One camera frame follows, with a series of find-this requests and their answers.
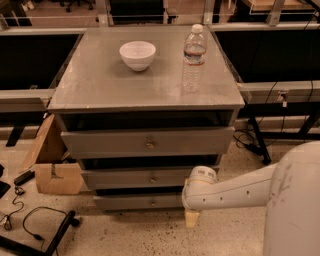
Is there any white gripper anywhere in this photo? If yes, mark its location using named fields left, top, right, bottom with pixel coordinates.
left=184, top=166, right=217, bottom=228

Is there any grey bottom drawer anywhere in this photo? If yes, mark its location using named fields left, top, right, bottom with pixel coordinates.
left=93, top=193, right=182, bottom=211

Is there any grey drawer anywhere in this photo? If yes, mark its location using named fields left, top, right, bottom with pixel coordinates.
left=81, top=166, right=194, bottom=190
left=93, top=193, right=182, bottom=211
left=61, top=127, right=234, bottom=159

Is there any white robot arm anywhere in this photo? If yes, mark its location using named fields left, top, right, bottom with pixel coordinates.
left=182, top=141, right=320, bottom=256

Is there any grey top drawer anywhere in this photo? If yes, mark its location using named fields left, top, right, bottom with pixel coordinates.
left=61, top=127, right=234, bottom=159

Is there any grey drawer cabinet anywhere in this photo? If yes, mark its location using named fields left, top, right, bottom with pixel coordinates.
left=48, top=26, right=244, bottom=196

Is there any grey middle drawer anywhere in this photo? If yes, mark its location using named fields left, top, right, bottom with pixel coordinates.
left=81, top=166, right=194, bottom=190

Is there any black table leg right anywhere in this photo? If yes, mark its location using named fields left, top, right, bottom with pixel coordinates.
left=248, top=116, right=271, bottom=165

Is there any brown cardboard box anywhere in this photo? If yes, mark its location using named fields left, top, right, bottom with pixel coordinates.
left=19, top=114, right=84, bottom=195

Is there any clear plastic water bottle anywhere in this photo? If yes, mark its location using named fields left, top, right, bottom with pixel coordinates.
left=182, top=24, right=207, bottom=92

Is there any black device on floor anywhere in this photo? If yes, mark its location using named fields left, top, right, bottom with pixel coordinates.
left=14, top=170, right=35, bottom=186

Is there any white ceramic bowl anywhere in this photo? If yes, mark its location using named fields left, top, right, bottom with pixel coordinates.
left=119, top=41, right=156, bottom=71

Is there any black stand base left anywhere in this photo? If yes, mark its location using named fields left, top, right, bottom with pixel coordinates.
left=0, top=210, right=80, bottom=256

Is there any black cables right floor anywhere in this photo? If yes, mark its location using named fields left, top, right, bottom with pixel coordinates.
left=232, top=81, right=288, bottom=154

